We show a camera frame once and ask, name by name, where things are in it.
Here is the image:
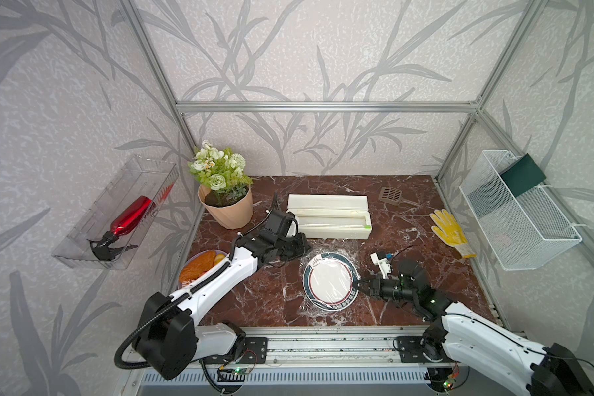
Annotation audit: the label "cream plastic wrap dispenser box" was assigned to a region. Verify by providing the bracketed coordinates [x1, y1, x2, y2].
[287, 194, 372, 240]

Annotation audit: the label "white plate green red rim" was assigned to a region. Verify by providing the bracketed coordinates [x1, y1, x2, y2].
[302, 252, 360, 312]

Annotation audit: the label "clear plastic wrap sheet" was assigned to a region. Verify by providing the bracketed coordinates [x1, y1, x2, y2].
[300, 239, 361, 314]

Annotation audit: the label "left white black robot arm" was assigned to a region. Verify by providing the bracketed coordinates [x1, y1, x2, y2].
[113, 209, 311, 380]

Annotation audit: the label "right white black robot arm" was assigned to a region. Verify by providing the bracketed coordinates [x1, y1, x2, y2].
[353, 259, 594, 395]

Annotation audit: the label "purple plate of toy food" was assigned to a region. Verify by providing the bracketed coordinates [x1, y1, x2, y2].
[178, 250, 226, 288]

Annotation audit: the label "beige flower pot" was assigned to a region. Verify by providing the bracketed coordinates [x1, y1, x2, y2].
[198, 185, 253, 229]

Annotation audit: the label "yellow work glove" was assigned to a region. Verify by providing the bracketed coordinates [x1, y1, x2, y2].
[430, 210, 476, 258]

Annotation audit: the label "white green artificial flowers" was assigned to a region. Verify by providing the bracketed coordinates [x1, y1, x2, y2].
[188, 140, 252, 207]

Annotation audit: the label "brown slotted spatula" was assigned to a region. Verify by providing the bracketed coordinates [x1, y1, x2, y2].
[379, 186, 420, 207]

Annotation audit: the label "dark green card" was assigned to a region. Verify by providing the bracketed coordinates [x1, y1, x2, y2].
[500, 154, 547, 197]

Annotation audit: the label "red spray bottle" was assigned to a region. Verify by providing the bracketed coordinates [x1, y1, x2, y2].
[89, 182, 174, 262]

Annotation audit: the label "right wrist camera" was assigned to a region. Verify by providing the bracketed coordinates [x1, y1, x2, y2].
[370, 252, 394, 279]

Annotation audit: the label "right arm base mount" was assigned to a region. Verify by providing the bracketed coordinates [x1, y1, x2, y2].
[393, 336, 447, 363]

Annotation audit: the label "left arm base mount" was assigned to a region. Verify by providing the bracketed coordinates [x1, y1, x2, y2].
[231, 337, 269, 365]

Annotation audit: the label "aluminium front rail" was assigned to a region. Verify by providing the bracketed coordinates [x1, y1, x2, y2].
[123, 325, 541, 370]

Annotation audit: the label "white wire mesh basket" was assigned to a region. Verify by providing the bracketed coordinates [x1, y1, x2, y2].
[460, 150, 582, 271]

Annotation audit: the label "clear plastic wall bin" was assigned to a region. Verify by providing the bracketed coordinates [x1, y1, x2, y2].
[52, 154, 179, 271]

